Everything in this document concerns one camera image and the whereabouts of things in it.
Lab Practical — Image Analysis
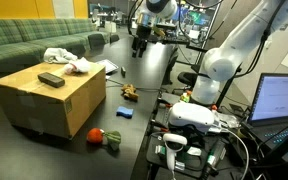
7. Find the open laptop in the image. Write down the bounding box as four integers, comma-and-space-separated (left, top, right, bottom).
242, 72, 288, 168

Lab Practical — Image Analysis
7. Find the white towel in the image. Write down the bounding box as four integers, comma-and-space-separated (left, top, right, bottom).
43, 48, 78, 64

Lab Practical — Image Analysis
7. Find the brown cardboard box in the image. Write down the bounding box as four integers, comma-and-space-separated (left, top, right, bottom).
0, 63, 106, 139

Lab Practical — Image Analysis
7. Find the dark grey rectangular block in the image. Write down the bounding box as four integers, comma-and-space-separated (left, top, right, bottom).
38, 72, 65, 88

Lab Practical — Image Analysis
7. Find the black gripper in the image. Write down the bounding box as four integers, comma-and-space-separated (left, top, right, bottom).
132, 25, 152, 58

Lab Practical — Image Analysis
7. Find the white VR headset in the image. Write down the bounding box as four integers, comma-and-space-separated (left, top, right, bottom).
167, 102, 218, 133

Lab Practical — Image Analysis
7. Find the blue sponge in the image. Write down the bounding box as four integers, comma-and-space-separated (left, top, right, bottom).
116, 106, 133, 119

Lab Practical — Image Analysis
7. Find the white tablet on table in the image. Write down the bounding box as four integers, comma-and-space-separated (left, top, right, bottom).
97, 59, 118, 73

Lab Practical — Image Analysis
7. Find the small dark marker block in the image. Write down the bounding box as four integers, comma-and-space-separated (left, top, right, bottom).
121, 67, 126, 77

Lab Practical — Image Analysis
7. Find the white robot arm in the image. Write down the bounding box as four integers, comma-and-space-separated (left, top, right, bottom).
132, 0, 288, 105

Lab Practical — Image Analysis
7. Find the green plaid sofa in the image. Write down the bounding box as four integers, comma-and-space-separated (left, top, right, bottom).
0, 19, 109, 78

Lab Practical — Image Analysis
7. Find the red radish plush toy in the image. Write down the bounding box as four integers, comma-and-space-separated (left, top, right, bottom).
86, 128, 122, 151

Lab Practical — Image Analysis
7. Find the white VR controller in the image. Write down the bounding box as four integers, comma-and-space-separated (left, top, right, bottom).
163, 133, 187, 171

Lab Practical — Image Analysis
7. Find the white plush toy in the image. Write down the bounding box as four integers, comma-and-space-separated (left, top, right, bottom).
64, 57, 90, 74

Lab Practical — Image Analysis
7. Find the brown plush moose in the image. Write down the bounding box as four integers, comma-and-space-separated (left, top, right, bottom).
121, 84, 139, 101

